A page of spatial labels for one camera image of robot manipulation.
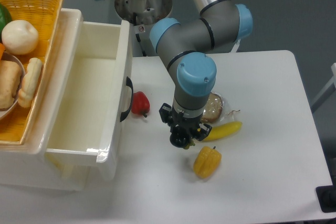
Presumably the grey bowl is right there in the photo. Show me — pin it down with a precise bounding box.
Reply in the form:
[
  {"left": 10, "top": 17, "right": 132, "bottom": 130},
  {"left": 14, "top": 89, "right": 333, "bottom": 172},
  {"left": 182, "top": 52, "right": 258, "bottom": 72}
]
[{"left": 1, "top": 52, "right": 25, "bottom": 120}]

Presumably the brown bread roll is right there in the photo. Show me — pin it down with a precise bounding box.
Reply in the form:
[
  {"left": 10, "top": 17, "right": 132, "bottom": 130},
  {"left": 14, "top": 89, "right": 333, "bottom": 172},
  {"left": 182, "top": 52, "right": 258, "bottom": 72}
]
[{"left": 1, "top": 60, "right": 22, "bottom": 110}]

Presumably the white furniture frame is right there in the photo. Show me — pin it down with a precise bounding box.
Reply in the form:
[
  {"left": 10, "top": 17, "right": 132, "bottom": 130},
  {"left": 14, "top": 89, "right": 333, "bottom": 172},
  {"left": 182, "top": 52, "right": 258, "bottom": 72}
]
[{"left": 310, "top": 63, "right": 335, "bottom": 113}]

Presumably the bread slice in plastic wrap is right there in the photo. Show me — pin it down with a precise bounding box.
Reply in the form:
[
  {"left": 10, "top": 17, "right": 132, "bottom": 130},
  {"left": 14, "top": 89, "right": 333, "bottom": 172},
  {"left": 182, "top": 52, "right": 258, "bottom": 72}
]
[{"left": 200, "top": 91, "right": 241, "bottom": 125}]

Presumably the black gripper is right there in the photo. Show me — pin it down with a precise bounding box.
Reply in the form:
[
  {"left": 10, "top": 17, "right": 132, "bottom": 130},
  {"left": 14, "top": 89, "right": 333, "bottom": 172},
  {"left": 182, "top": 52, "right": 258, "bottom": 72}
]
[{"left": 159, "top": 103, "right": 212, "bottom": 143}]

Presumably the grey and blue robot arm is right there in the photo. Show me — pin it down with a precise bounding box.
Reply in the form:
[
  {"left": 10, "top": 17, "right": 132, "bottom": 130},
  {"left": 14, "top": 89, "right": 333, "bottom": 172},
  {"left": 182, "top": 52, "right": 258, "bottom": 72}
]
[{"left": 114, "top": 0, "right": 253, "bottom": 148}]

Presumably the yellow banana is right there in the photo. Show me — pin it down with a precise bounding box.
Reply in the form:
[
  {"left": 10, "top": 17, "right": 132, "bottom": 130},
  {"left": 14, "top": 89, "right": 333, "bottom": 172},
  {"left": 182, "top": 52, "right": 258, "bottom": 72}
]
[{"left": 203, "top": 121, "right": 243, "bottom": 142}]

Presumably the black drawer handle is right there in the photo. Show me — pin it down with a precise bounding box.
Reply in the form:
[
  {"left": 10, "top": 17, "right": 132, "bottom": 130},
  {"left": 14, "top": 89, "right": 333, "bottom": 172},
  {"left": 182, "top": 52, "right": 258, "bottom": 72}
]
[{"left": 120, "top": 76, "right": 134, "bottom": 122}]

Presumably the orange item at basket edge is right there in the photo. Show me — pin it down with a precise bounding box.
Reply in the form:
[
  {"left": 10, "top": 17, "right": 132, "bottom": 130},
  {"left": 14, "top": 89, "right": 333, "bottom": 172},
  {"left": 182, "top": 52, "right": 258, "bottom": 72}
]
[{"left": 0, "top": 43, "right": 5, "bottom": 59}]

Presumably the red bell pepper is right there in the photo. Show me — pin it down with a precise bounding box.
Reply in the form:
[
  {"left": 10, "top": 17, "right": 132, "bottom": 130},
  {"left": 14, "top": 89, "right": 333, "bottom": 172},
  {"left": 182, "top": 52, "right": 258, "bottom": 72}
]
[{"left": 131, "top": 91, "right": 150, "bottom": 118}]

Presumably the beige peanut-shaped bread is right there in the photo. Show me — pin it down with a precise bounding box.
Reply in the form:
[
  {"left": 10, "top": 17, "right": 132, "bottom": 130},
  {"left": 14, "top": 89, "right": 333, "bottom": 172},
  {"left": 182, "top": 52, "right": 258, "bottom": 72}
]
[{"left": 18, "top": 58, "right": 43, "bottom": 108}]

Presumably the white drawer cabinet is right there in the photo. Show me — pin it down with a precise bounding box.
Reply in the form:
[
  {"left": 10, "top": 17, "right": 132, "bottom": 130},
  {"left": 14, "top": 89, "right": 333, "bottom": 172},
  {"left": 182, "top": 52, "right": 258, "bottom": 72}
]
[{"left": 1, "top": 8, "right": 88, "bottom": 191}]

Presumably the yellow wicker basket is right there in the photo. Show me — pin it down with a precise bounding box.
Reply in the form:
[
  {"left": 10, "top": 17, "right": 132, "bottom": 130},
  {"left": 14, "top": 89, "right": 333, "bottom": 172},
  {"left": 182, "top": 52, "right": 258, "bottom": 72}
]
[{"left": 1, "top": 0, "right": 63, "bottom": 145}]

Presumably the black device at table edge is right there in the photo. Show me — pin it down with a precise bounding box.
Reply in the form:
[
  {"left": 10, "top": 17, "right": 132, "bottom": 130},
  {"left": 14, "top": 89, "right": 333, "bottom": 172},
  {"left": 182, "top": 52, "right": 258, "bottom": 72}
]
[{"left": 316, "top": 185, "right": 335, "bottom": 213}]

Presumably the open white upper drawer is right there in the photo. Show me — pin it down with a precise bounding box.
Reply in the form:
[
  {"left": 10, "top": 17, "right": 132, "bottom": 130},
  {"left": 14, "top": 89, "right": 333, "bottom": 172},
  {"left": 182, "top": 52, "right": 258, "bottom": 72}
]
[{"left": 47, "top": 21, "right": 132, "bottom": 180}]

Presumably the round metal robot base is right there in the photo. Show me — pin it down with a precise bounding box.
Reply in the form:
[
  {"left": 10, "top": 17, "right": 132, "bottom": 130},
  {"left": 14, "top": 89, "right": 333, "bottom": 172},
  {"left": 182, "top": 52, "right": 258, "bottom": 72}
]
[{"left": 114, "top": 0, "right": 173, "bottom": 26}]

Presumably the white round onion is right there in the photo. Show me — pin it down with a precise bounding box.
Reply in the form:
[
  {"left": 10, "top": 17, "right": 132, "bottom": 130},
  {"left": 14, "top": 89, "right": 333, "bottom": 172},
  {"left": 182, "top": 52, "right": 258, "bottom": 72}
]
[{"left": 2, "top": 20, "right": 39, "bottom": 55}]

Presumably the dark purple mangosteen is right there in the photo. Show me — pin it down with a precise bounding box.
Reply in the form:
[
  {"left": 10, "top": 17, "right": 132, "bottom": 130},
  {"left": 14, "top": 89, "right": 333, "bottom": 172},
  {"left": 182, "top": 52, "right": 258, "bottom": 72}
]
[{"left": 170, "top": 125, "right": 195, "bottom": 150}]

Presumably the yellow bell pepper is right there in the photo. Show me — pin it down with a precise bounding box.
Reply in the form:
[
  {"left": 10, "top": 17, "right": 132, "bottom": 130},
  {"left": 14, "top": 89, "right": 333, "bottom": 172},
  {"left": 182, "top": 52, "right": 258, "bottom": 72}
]
[{"left": 193, "top": 146, "right": 222, "bottom": 179}]

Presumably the green vegetable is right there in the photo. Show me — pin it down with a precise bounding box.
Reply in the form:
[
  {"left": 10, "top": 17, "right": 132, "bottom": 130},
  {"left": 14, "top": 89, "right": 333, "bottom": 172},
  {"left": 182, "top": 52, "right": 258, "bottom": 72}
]
[{"left": 0, "top": 4, "right": 12, "bottom": 32}]

